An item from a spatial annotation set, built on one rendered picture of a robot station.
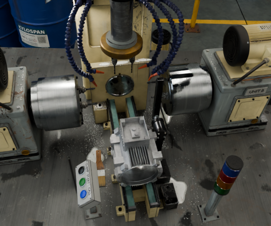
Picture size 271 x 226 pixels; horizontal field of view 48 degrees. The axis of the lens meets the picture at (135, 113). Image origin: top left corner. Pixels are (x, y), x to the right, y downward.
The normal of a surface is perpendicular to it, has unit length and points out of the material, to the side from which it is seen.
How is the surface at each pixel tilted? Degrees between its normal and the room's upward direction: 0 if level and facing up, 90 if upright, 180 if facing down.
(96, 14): 90
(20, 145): 89
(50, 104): 43
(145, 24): 90
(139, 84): 90
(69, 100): 39
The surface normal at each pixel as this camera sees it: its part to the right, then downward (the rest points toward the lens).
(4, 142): 0.18, 0.75
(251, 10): 0.04, -0.65
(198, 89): 0.16, 0.10
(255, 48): 0.18, 0.44
